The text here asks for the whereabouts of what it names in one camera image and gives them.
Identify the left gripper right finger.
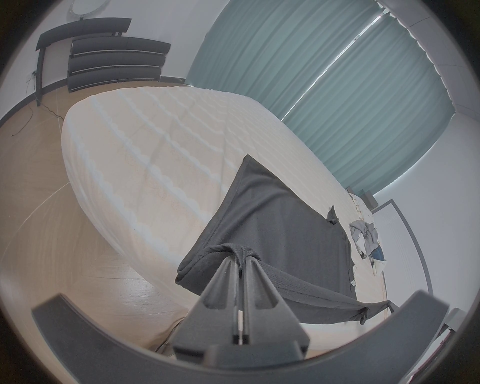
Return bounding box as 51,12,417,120
242,258,310,355

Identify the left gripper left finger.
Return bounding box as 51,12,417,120
172,257,241,361

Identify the black T-shirt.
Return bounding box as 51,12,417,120
174,153,391,325

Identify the pile of clothes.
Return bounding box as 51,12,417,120
349,220,389,276

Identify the bed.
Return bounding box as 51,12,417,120
60,84,434,361

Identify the white printed pillow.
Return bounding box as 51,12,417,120
349,192,373,226

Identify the grey bedside table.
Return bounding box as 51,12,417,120
346,187,377,209

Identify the blue-green curtain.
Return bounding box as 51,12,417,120
281,11,456,193
186,0,385,121

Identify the black chest of drawers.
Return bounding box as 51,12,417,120
67,37,171,93

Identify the dark grey desk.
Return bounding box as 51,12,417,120
35,17,133,107

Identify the round white framed mirror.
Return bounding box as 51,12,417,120
68,0,110,15

